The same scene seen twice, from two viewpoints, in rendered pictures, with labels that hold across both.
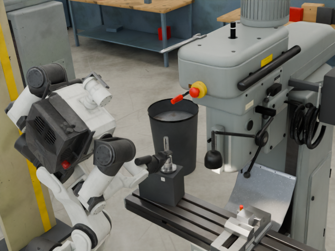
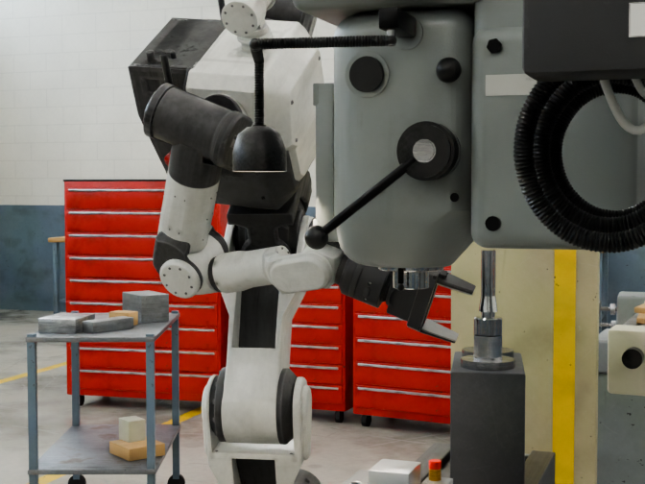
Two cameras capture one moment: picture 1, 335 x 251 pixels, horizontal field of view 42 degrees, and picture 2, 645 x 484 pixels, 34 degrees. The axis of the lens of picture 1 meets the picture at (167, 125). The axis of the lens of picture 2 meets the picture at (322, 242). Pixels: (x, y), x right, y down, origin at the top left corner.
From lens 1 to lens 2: 2.08 m
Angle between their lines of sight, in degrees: 70
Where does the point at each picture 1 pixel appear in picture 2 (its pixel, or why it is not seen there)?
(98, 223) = (247, 382)
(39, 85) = not seen: hidden behind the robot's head
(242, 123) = (342, 58)
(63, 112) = (193, 39)
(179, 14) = not seen: outside the picture
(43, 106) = (179, 26)
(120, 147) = (182, 102)
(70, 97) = not seen: hidden behind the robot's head
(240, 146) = (340, 144)
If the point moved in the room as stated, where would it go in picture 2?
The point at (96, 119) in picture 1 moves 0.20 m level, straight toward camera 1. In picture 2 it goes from (228, 64) to (119, 58)
